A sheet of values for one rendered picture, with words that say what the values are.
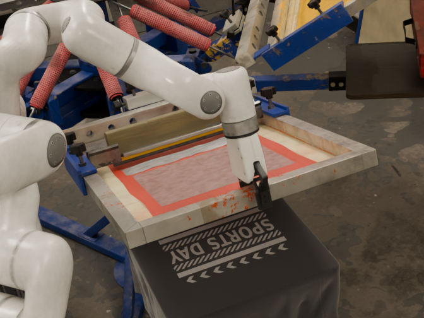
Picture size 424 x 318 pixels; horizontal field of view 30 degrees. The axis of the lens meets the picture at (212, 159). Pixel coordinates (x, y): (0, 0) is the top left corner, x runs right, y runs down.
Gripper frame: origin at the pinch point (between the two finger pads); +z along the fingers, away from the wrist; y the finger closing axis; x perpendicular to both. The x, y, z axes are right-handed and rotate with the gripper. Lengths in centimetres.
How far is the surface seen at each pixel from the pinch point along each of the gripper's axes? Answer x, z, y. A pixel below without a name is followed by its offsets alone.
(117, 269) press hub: -14, 81, -174
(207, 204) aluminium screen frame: -11.3, -2.8, 1.6
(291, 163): 15.6, 1.3, -16.4
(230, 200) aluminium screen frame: -6.2, -2.2, 1.8
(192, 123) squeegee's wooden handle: 5, -5, -56
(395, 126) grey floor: 153, 74, -212
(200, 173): -3.1, 1.3, -30.1
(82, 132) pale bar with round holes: -23, -5, -80
